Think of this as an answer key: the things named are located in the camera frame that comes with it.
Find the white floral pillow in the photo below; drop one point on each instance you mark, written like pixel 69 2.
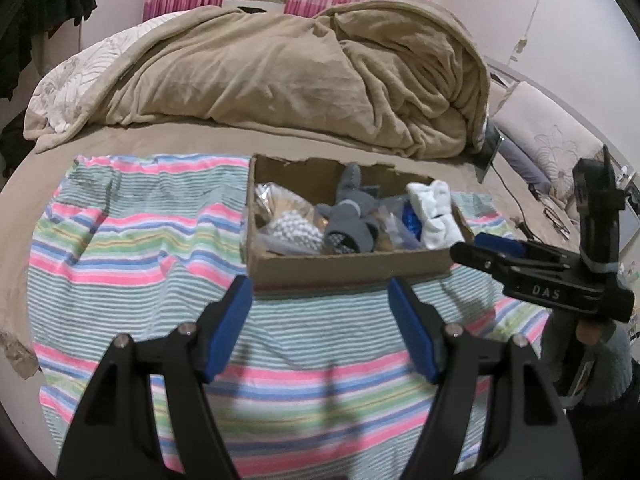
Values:
pixel 545 135

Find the cardboard box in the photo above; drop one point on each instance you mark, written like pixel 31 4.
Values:
pixel 350 267

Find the clear zip bag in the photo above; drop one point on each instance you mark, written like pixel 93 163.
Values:
pixel 392 232

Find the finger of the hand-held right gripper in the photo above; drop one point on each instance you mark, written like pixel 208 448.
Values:
pixel 500 242
pixel 480 257

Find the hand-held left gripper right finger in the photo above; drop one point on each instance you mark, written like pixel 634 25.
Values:
pixel 415 330

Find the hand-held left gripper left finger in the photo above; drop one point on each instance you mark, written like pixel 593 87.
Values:
pixel 227 330

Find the dark tablet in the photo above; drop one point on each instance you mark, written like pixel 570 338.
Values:
pixel 487 152

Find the bed with beige sheet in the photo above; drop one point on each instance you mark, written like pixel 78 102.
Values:
pixel 150 141

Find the blue tissue pack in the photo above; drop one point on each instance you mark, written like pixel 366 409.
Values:
pixel 413 220

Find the lavender grey pillow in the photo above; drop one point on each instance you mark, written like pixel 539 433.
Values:
pixel 520 165

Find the person's right forearm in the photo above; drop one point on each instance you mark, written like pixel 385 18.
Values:
pixel 607 370

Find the eyeglasses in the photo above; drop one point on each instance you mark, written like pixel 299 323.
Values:
pixel 557 220

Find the grey knitted glove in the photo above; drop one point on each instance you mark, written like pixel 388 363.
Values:
pixel 351 182
pixel 345 211

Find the person's right hand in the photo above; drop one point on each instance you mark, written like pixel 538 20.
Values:
pixel 586 333

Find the beige fleece blanket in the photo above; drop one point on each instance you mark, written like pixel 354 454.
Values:
pixel 275 75

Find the clear pack of wooden sticks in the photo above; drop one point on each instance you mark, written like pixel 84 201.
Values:
pixel 282 197

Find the white socks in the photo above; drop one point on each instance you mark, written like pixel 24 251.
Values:
pixel 435 210

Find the striped towel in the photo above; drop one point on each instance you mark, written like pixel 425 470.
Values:
pixel 140 240

